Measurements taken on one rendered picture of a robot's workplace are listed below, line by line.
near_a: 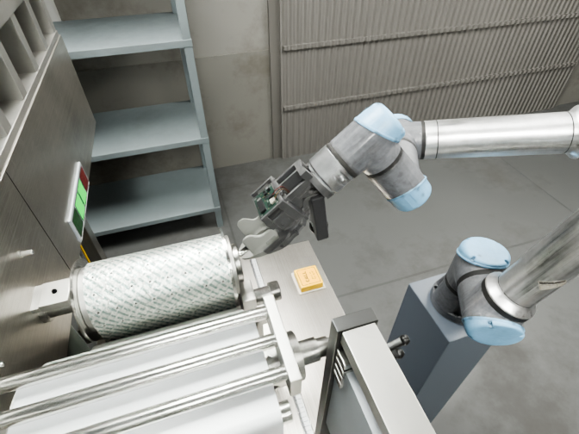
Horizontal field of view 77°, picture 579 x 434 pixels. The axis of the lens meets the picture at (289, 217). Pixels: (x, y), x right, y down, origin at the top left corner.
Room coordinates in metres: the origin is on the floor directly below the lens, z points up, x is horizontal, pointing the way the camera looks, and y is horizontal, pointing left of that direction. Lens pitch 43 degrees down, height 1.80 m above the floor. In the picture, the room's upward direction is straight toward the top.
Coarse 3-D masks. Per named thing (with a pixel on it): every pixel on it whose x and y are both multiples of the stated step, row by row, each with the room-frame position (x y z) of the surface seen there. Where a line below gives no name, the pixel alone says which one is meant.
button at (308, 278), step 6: (294, 270) 0.69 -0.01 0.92; (300, 270) 0.69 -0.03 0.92; (306, 270) 0.69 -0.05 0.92; (312, 270) 0.69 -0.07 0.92; (300, 276) 0.67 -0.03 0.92; (306, 276) 0.67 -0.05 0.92; (312, 276) 0.67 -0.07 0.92; (318, 276) 0.67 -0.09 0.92; (300, 282) 0.65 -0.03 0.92; (306, 282) 0.65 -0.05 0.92; (312, 282) 0.65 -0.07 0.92; (318, 282) 0.65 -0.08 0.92; (300, 288) 0.64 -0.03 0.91; (306, 288) 0.63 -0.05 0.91; (312, 288) 0.64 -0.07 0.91
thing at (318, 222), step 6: (312, 198) 0.48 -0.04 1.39; (318, 198) 0.48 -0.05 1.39; (324, 198) 0.48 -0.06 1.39; (312, 204) 0.48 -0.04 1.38; (318, 204) 0.48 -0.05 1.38; (324, 204) 0.48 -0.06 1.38; (312, 210) 0.48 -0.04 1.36; (318, 210) 0.48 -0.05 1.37; (324, 210) 0.48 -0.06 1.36; (312, 216) 0.49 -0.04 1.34; (318, 216) 0.48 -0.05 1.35; (324, 216) 0.48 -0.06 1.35; (312, 222) 0.50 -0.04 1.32; (318, 222) 0.48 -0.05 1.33; (324, 222) 0.48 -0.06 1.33; (312, 228) 0.49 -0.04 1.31; (318, 228) 0.48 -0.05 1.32; (324, 228) 0.48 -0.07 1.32; (318, 234) 0.48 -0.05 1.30; (324, 234) 0.49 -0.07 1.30; (318, 240) 0.48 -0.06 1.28
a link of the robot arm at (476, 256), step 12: (468, 240) 0.63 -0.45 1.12; (480, 240) 0.63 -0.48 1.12; (492, 240) 0.63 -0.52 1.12; (456, 252) 0.63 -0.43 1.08; (468, 252) 0.59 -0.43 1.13; (480, 252) 0.59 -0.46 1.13; (492, 252) 0.59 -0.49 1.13; (504, 252) 0.59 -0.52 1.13; (456, 264) 0.60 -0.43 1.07; (468, 264) 0.57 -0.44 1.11; (480, 264) 0.55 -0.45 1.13; (492, 264) 0.55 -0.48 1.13; (504, 264) 0.55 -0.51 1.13; (456, 276) 0.57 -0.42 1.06; (468, 276) 0.54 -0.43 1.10; (456, 288) 0.57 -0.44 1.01
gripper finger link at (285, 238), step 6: (282, 234) 0.45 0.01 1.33; (288, 234) 0.45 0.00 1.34; (294, 234) 0.45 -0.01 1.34; (276, 240) 0.45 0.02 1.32; (282, 240) 0.44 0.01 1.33; (288, 240) 0.44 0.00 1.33; (270, 246) 0.44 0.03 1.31; (276, 246) 0.44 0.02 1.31; (282, 246) 0.44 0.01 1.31; (270, 252) 0.44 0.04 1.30
